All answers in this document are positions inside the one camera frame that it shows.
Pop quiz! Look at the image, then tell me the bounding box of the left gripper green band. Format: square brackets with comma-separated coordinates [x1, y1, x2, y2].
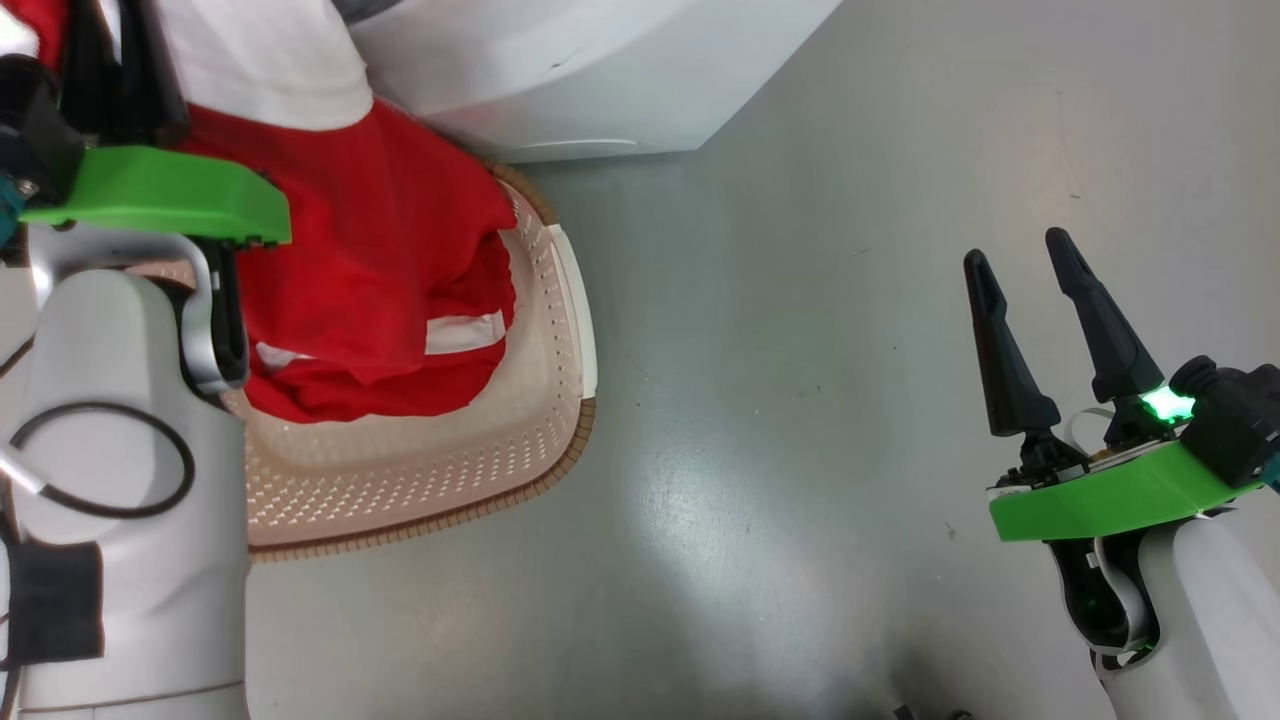
[18, 0, 294, 251]

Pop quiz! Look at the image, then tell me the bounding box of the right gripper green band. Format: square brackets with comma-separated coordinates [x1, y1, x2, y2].
[962, 226, 1267, 547]

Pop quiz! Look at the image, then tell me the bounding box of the red and white garment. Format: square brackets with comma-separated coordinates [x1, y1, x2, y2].
[0, 0, 519, 424]

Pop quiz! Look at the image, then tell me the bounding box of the white front-load washing machine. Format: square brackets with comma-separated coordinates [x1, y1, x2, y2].
[330, 0, 847, 165]

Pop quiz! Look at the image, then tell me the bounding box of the cream perforated basket brown rim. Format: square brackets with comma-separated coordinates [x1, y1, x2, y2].
[130, 160, 600, 562]

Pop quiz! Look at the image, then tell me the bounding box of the thin black looped cable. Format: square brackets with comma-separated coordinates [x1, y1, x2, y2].
[6, 401, 198, 520]

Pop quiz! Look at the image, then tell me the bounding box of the black strap on arm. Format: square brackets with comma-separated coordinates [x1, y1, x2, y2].
[0, 539, 107, 668]

